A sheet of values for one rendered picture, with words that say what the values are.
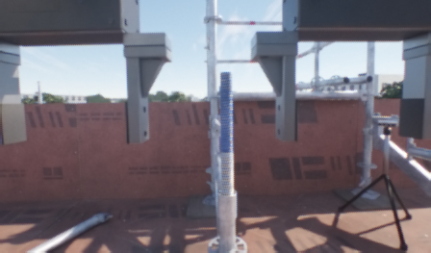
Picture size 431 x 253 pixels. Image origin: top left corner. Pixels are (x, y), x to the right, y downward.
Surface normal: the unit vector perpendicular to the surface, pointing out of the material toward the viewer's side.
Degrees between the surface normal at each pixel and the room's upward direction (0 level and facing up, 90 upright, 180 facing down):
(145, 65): 90
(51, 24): 90
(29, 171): 90
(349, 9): 90
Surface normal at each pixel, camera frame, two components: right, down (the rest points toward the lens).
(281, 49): 0.00, 0.07
